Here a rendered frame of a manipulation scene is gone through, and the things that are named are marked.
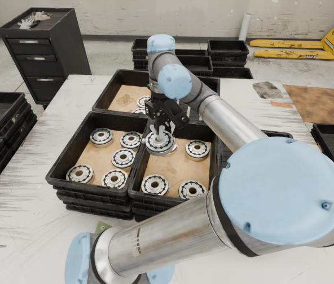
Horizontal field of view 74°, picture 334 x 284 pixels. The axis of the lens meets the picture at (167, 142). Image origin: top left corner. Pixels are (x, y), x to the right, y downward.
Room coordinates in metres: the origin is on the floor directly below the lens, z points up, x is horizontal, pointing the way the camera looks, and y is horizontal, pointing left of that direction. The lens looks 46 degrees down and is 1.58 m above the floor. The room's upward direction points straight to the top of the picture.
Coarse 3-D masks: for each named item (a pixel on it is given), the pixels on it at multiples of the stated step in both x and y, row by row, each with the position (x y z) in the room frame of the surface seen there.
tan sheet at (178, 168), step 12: (180, 144) 0.70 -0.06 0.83; (156, 156) 0.63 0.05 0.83; (180, 156) 0.63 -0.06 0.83; (156, 168) 0.57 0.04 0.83; (168, 168) 0.57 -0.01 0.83; (180, 168) 0.57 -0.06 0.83; (192, 168) 0.57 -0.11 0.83; (204, 168) 0.57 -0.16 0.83; (168, 180) 0.51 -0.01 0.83; (180, 180) 0.51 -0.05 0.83; (204, 180) 0.51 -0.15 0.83; (168, 192) 0.45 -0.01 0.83
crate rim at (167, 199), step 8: (152, 120) 0.76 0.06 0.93; (216, 136) 0.65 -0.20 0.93; (144, 144) 0.61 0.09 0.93; (216, 144) 0.61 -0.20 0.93; (216, 152) 0.57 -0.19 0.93; (216, 160) 0.54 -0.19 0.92; (136, 168) 0.49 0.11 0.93; (216, 168) 0.49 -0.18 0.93; (136, 176) 0.46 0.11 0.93; (128, 192) 0.39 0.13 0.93; (136, 192) 0.39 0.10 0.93; (152, 200) 0.37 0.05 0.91; (160, 200) 0.37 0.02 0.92; (168, 200) 0.36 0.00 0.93; (176, 200) 0.36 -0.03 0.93; (184, 200) 0.36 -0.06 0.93
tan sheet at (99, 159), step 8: (96, 128) 0.81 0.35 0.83; (120, 136) 0.76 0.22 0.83; (88, 144) 0.70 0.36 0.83; (112, 144) 0.70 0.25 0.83; (120, 144) 0.70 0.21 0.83; (88, 152) 0.66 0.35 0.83; (96, 152) 0.66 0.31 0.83; (104, 152) 0.66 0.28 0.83; (112, 152) 0.66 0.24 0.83; (136, 152) 0.66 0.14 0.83; (80, 160) 0.61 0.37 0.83; (88, 160) 0.61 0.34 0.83; (96, 160) 0.61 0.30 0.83; (104, 160) 0.61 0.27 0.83; (96, 168) 0.57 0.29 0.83; (104, 168) 0.57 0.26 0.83; (112, 168) 0.57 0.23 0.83; (96, 176) 0.53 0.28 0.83; (96, 184) 0.49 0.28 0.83
